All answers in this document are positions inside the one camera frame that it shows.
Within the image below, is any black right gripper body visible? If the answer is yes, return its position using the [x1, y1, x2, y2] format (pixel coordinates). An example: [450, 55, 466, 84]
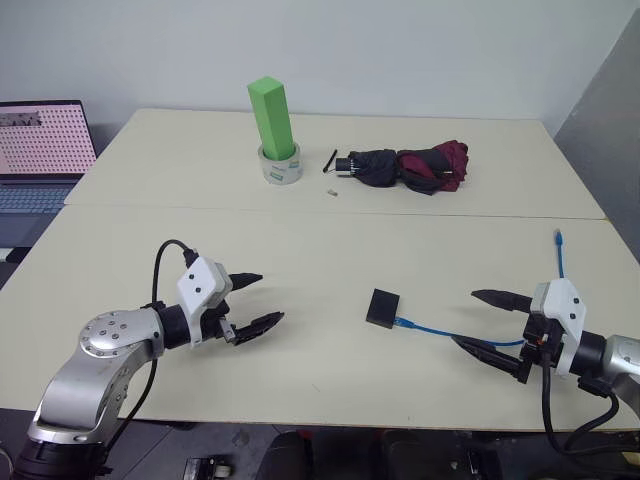
[516, 311, 567, 386]

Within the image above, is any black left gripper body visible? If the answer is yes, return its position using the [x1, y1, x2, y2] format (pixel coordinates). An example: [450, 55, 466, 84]
[199, 297, 240, 347]

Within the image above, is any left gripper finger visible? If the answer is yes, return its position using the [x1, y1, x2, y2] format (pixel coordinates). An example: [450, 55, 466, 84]
[227, 272, 264, 297]
[233, 311, 286, 348]

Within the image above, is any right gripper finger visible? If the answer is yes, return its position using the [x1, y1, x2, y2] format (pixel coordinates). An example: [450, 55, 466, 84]
[450, 334, 523, 384]
[470, 288, 534, 316]

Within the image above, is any small black square box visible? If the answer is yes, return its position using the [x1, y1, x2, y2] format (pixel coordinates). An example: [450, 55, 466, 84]
[364, 287, 402, 332]

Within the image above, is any clear packing tape roll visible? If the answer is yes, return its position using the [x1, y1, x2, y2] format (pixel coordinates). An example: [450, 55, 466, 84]
[257, 140, 305, 186]

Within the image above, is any dark rounded shape under table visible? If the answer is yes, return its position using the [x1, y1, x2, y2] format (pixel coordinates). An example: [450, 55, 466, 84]
[258, 429, 315, 480]

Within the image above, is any black device with white wheel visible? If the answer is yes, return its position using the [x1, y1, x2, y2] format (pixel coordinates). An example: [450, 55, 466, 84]
[181, 454, 236, 480]

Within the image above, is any green foam block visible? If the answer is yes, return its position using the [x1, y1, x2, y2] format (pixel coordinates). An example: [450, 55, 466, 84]
[246, 76, 298, 162]

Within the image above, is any black and maroon folded umbrella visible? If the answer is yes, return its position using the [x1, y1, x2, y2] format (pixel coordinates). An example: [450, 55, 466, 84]
[334, 140, 470, 197]

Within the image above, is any grey partition panel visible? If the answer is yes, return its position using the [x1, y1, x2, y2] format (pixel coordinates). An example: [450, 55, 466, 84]
[551, 8, 640, 269]

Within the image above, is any open laptop with pink screen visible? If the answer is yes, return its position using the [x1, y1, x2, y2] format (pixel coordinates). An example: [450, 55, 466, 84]
[0, 99, 98, 249]

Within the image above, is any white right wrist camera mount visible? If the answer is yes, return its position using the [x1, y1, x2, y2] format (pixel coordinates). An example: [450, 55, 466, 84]
[529, 279, 588, 377]

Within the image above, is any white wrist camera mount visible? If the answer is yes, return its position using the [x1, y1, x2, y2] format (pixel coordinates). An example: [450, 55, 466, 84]
[529, 279, 588, 377]
[175, 256, 232, 349]

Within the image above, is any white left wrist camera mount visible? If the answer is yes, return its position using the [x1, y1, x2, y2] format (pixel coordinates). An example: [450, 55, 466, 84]
[175, 256, 232, 349]

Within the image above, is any blue cable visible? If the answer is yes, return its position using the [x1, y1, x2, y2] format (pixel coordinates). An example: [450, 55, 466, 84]
[392, 228, 570, 351]

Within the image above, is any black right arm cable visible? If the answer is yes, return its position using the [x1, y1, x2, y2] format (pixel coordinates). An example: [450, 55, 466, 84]
[541, 363, 621, 455]

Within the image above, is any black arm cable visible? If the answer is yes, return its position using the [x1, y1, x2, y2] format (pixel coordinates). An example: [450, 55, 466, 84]
[105, 239, 202, 454]
[541, 363, 621, 455]

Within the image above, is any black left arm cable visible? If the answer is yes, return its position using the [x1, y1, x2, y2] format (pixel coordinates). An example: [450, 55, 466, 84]
[105, 239, 202, 454]

